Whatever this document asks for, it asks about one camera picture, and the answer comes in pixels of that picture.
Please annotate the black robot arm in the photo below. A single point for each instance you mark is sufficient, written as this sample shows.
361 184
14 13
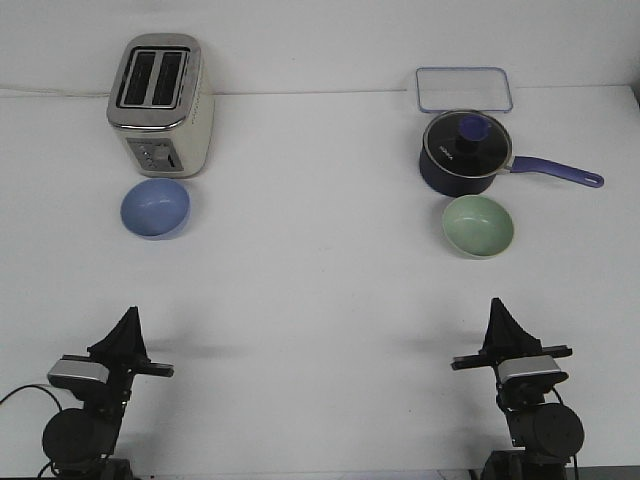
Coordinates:
80 442
545 433

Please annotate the blue saucepan with handle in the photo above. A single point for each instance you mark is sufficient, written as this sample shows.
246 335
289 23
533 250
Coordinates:
456 186

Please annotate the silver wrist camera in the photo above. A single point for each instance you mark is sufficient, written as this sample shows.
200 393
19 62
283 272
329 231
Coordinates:
538 368
72 374

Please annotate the clear container blue rim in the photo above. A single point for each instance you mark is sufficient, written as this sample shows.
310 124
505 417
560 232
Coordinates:
440 89

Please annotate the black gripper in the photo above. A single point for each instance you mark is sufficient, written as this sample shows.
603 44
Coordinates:
124 354
506 339

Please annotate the blue bowl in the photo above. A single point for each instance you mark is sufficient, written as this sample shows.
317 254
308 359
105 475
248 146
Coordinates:
156 209

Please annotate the glass pot lid blue knob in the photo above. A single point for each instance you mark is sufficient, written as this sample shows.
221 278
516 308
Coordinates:
467 143

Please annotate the cream and steel toaster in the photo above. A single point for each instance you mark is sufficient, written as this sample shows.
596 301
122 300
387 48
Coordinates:
161 105

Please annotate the green bowl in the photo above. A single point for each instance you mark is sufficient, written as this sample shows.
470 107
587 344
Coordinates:
477 226

